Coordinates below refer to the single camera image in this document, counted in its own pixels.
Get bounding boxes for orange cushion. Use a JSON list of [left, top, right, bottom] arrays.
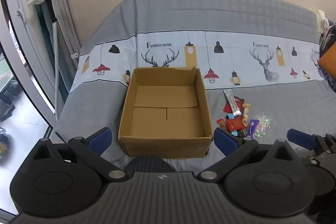
[[317, 43, 336, 78]]

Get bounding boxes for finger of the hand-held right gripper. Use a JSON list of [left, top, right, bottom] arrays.
[[287, 129, 336, 161]]

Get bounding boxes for white wall socket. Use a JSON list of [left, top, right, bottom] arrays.
[[316, 10, 329, 33]]

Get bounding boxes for grey window frame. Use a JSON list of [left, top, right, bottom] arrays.
[[0, 0, 61, 130]]

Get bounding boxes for dark shoes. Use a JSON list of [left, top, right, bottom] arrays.
[[0, 80, 20, 122]]

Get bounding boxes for dark red snack packet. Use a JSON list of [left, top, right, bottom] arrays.
[[223, 96, 245, 113]]

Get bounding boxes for clear bag of candies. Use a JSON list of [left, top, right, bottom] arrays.
[[253, 115, 274, 138]]

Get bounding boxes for purple snack packet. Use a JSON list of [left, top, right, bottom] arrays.
[[246, 119, 259, 139]]

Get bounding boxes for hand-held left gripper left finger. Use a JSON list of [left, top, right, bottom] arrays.
[[34, 127, 127, 181]]

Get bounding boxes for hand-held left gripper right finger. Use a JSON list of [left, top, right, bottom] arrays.
[[197, 128, 305, 183]]

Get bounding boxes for yellow candy packet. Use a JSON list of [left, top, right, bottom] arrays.
[[241, 103, 251, 122]]

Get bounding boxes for patterned steamer hose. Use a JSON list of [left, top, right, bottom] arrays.
[[52, 21, 61, 123]]

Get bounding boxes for dark knitted cloth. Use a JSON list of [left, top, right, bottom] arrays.
[[124, 156, 176, 173]]

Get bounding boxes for garment steamer on stand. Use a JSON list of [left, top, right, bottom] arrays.
[[25, 0, 82, 111]]

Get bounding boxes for long silver snack packet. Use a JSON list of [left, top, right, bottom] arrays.
[[223, 89, 242, 116]]

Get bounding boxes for brown cardboard box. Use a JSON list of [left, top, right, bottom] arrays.
[[118, 67, 213, 159]]

